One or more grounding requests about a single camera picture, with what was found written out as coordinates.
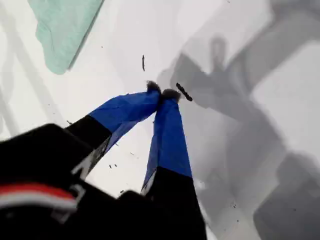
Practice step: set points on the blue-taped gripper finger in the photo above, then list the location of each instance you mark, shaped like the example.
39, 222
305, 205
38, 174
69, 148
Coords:
168, 150
125, 110

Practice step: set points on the pale green T-shirt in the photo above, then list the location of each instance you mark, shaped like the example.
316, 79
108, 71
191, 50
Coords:
62, 32

